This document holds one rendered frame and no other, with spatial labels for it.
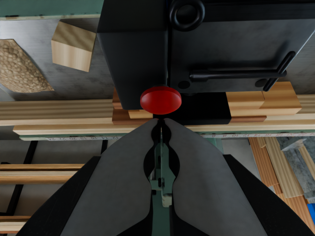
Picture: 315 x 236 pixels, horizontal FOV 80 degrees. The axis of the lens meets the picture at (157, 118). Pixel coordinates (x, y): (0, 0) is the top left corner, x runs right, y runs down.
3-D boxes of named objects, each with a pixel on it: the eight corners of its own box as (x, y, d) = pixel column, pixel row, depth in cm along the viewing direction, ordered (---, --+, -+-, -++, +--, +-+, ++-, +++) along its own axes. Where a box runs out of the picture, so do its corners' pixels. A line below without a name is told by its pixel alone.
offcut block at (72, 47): (93, 54, 25) (88, 72, 24) (59, 44, 24) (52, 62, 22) (96, 33, 22) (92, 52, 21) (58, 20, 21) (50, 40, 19)
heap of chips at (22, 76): (13, 39, 23) (7, 49, 22) (54, 90, 32) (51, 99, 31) (-43, 40, 23) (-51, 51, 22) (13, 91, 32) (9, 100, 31)
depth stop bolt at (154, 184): (161, 139, 36) (161, 194, 31) (161, 143, 38) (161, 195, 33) (150, 139, 36) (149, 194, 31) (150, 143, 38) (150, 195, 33)
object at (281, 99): (290, 81, 30) (303, 107, 28) (282, 89, 32) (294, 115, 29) (130, 84, 31) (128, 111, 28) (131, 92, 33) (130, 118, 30)
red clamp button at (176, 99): (182, 81, 13) (183, 94, 12) (179, 106, 15) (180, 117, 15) (138, 83, 13) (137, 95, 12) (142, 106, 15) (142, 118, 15)
